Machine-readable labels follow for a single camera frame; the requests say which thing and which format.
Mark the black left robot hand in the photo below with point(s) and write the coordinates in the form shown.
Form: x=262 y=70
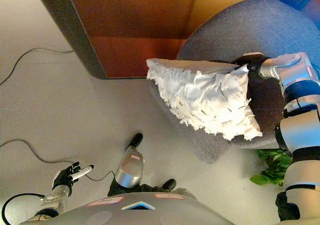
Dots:
x=65 y=177

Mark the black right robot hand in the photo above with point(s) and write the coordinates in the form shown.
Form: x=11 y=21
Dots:
x=255 y=60

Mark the white shaggy throw pillow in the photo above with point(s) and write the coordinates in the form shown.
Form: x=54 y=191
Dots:
x=205 y=97

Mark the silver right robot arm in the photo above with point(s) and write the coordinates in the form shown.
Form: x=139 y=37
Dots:
x=300 y=135

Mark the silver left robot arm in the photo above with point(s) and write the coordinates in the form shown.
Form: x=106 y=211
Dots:
x=53 y=200

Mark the grey fabric tub armchair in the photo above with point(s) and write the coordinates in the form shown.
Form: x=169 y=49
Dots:
x=250 y=27

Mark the silver left robot leg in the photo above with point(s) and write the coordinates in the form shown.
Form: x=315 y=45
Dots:
x=130 y=167

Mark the silver robot leg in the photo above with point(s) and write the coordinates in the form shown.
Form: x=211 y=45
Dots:
x=169 y=183
x=130 y=167

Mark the grey robot torso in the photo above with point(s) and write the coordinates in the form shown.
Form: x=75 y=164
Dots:
x=140 y=212

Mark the silver right robot leg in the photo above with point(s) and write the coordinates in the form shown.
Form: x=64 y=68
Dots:
x=169 y=183

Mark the green leafy potted plant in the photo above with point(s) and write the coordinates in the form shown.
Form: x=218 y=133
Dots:
x=272 y=165

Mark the reddish brown wooden cabinet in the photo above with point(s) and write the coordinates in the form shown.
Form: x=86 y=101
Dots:
x=130 y=17

